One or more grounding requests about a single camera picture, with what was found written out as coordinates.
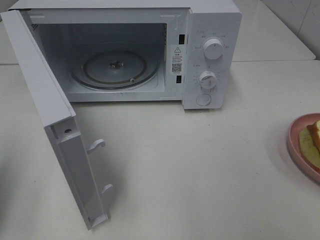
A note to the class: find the pink plate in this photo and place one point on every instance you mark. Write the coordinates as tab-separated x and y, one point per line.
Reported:
293	145

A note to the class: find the white microwave oven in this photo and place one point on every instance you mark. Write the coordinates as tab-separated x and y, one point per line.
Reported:
62	26

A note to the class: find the glass turntable plate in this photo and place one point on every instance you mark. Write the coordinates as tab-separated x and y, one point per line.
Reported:
115	65

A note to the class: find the white microwave door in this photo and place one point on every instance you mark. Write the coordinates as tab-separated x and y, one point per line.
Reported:
58	118

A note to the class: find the white upper power knob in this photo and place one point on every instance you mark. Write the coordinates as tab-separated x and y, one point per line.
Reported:
213	48

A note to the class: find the white warning label sticker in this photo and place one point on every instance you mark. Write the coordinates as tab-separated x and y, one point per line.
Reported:
177	57

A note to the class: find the round white door button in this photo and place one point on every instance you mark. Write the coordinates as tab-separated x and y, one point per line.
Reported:
203	99

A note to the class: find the white bread sandwich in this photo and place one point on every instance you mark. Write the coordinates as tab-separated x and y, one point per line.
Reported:
309	141

